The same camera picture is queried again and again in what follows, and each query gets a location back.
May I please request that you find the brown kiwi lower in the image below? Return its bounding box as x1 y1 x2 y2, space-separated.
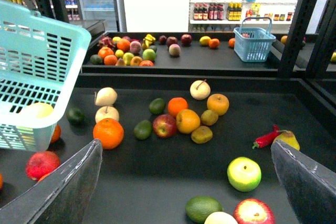
191 126 213 144

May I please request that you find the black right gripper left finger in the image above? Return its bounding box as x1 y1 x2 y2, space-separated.
1 140 102 223

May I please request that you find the white pear left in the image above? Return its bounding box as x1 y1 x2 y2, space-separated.
94 87 118 106

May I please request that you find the bright green apple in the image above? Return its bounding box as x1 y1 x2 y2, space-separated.
227 157 261 192

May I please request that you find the brown kiwi upper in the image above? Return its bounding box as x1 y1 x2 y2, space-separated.
201 110 219 126

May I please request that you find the yellow lemon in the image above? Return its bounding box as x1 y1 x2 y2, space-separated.
19 102 54 119

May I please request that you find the yellow orange fruit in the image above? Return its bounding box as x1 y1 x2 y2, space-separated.
176 109 201 134

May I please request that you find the black shelf frame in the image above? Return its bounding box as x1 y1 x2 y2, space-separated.
25 0 335 78

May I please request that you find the red apple front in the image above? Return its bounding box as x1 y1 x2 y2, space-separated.
233 198 276 224

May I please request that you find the red pomegranate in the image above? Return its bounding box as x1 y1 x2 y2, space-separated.
25 151 60 180

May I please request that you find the red apple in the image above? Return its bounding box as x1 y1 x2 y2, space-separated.
233 198 276 224
152 114 177 138

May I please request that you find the white apple with stem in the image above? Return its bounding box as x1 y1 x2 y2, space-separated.
95 106 120 123

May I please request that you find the yellow pear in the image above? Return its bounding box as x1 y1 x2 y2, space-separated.
273 130 300 151

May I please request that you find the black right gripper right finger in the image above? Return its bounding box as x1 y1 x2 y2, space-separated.
271 141 335 223

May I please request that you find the small blue basket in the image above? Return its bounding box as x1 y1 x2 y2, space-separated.
234 17 277 62

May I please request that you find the large green avocado front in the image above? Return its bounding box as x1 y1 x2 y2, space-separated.
185 196 223 223

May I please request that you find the green lime upper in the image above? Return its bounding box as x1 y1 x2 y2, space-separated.
149 98 166 115

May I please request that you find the golden apple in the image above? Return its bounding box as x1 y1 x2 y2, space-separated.
207 93 229 116

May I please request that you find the teal plastic shopping basket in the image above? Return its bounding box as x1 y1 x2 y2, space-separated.
1 0 91 152

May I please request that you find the red chili pepper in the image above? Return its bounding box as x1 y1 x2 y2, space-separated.
252 124 280 149

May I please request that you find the brown kiwi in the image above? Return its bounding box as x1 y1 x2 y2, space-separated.
191 126 213 144
201 110 219 126

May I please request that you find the orange persimmon with leaf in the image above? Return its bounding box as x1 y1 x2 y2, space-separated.
50 124 61 144

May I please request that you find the small orange tangerine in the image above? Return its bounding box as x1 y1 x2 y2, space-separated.
167 97 188 118

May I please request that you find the dark green avocado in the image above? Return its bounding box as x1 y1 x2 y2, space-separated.
66 108 85 126

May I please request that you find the large round orange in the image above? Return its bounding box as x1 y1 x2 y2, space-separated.
92 118 124 150

